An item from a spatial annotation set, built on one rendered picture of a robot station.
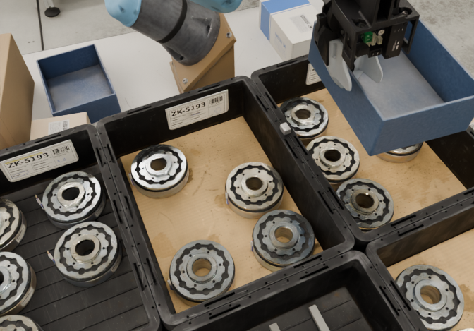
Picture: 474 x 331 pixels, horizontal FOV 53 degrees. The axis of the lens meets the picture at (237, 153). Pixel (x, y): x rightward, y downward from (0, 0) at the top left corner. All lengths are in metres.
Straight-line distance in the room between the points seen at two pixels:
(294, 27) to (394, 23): 0.76
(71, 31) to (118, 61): 1.35
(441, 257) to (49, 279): 0.65
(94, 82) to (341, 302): 0.83
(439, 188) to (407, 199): 0.07
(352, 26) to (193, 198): 0.48
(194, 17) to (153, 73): 0.26
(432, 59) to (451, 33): 1.99
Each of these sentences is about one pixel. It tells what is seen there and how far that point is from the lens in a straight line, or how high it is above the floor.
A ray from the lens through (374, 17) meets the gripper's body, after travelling 0.50.
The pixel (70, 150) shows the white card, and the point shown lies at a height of 0.89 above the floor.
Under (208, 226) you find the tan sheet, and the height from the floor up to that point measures 0.83.
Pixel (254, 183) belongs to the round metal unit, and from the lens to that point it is 0.87.
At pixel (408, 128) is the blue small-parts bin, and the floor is 1.11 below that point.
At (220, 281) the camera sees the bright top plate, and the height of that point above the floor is 0.86.
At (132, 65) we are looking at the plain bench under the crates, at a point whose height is 0.70.
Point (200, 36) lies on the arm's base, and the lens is 1.08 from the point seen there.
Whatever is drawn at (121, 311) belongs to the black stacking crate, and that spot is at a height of 0.83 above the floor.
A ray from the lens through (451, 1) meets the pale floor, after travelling 2.95.
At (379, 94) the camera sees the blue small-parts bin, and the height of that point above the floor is 1.07.
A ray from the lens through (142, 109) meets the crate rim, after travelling 0.88.
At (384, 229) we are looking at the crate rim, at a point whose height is 0.93.
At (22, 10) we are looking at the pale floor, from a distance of 2.93.
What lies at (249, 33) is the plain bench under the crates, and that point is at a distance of 1.39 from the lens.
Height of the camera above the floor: 1.56
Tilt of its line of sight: 53 degrees down
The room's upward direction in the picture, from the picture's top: 1 degrees counter-clockwise
